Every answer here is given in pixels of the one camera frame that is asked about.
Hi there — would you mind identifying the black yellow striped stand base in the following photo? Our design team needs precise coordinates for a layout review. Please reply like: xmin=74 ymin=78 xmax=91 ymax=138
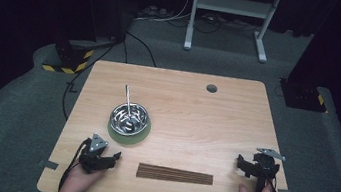
xmin=41 ymin=35 xmax=96 ymax=79

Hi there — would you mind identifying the steel bowl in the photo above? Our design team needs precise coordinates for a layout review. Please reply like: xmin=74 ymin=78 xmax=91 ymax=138
xmin=107 ymin=99 xmax=152 ymax=139

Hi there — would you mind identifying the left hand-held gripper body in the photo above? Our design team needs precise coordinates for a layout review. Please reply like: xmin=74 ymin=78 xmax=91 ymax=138
xmin=76 ymin=131 xmax=114 ymax=178

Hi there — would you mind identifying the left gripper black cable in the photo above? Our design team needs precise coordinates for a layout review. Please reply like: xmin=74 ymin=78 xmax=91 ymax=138
xmin=57 ymin=135 xmax=92 ymax=192

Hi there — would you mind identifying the white metal stand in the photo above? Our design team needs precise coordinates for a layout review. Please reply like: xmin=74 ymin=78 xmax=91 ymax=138
xmin=182 ymin=0 xmax=284 ymax=65

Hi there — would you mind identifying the person's left hand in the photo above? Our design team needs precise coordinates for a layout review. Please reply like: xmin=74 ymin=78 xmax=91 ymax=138
xmin=60 ymin=161 xmax=108 ymax=192

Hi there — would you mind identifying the power strip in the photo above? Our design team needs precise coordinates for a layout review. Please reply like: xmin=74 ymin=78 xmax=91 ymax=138
xmin=136 ymin=2 xmax=173 ymax=22

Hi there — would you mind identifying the steel spoon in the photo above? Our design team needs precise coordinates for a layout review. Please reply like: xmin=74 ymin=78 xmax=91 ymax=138
xmin=118 ymin=84 xmax=143 ymax=131

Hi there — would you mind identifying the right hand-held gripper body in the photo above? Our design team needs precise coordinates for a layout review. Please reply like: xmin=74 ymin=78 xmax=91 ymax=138
xmin=247 ymin=146 xmax=288 ymax=192

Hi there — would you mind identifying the row of brown chopsticks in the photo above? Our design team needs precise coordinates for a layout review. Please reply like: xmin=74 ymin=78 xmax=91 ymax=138
xmin=135 ymin=162 xmax=215 ymax=189

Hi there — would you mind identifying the black floor cable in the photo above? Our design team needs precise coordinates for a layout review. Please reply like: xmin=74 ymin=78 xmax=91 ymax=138
xmin=59 ymin=23 xmax=162 ymax=131

